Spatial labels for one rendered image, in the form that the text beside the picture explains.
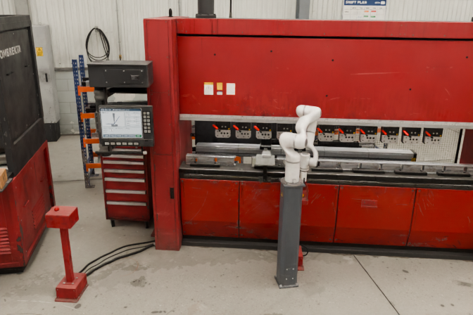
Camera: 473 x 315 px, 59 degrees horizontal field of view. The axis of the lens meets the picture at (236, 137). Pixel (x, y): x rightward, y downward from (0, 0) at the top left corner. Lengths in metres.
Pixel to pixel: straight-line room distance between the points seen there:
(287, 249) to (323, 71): 1.63
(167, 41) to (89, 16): 4.47
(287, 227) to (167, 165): 1.28
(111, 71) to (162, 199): 1.38
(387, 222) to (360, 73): 1.50
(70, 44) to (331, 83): 5.45
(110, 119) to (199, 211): 1.34
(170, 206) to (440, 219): 2.65
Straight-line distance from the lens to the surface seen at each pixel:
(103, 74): 3.67
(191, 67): 4.01
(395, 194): 4.36
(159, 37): 3.83
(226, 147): 4.45
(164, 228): 4.40
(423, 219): 4.56
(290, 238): 3.75
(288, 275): 3.95
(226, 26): 3.91
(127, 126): 3.69
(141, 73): 3.59
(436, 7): 9.77
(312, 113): 3.64
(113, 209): 4.90
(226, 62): 3.96
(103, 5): 8.13
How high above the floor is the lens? 2.42
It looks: 18 degrees down
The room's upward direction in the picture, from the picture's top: 1 degrees clockwise
